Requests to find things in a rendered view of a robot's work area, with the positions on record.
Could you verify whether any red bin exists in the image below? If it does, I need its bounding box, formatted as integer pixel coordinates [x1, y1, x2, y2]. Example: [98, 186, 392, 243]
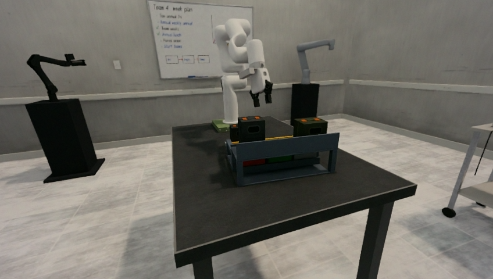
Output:
[243, 159, 265, 167]

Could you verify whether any green open bin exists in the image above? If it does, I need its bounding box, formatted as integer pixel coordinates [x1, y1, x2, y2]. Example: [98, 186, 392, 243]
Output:
[265, 155, 292, 164]

